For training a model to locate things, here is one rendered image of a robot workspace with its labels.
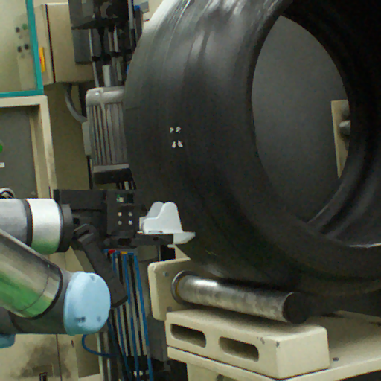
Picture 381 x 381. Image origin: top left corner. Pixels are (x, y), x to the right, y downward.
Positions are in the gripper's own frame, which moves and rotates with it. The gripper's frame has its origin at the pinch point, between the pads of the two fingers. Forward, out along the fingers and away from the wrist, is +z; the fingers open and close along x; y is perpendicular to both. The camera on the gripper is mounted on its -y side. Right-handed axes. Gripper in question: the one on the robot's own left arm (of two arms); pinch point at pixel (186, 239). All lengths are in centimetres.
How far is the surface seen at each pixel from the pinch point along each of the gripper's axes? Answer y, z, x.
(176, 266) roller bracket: -5.9, 10.5, 23.9
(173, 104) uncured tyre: 18.9, -4.7, -5.3
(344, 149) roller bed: 16, 56, 38
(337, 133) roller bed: 19, 54, 38
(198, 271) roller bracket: -6.9, 14.6, 23.9
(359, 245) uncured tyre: -0.8, 22.2, -11.8
